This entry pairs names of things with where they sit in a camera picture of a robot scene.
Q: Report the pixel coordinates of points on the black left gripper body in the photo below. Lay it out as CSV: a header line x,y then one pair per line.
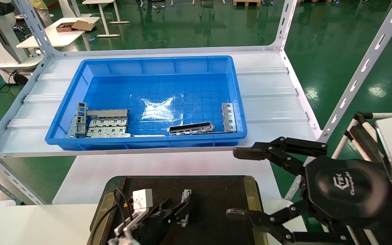
x,y
153,229

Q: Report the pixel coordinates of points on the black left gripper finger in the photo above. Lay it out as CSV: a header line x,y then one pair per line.
x,y
168,208
181,216

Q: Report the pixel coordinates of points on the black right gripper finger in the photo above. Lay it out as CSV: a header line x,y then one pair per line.
x,y
274,224
277,149

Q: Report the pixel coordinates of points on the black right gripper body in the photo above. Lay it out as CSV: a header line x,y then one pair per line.
x,y
345,190

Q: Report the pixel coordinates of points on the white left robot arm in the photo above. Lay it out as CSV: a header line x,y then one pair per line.
x,y
123,242

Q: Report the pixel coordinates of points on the white perforated metal rack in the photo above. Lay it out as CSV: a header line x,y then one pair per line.
x,y
267,102

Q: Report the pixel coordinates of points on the white work table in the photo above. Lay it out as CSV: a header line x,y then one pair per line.
x,y
148,163

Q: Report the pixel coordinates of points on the black cart with white tubes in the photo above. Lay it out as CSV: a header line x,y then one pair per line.
x,y
366,139

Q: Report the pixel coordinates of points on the thin silver metal strip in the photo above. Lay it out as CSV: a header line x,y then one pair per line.
x,y
148,135

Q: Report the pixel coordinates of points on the blue plastic bin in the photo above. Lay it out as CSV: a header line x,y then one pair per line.
x,y
182,88

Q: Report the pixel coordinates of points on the grey flat metal plate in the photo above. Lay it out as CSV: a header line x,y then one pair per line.
x,y
107,113

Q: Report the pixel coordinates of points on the wooden pallet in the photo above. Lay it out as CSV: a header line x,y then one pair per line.
x,y
247,2

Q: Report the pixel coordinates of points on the white office desk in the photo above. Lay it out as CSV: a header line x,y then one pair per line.
x,y
109,35
56,37

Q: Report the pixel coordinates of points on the black round floor device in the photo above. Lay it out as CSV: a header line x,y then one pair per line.
x,y
20,79

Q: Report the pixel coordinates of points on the open brown cardboard box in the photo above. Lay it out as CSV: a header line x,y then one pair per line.
x,y
75,25

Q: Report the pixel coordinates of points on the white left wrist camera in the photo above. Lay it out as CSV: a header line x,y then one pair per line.
x,y
142,199

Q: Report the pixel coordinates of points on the dark hollow metal frame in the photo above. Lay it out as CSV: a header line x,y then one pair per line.
x,y
191,128

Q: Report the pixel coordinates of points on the grey perforated upright bracket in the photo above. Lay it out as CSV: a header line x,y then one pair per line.
x,y
81,119

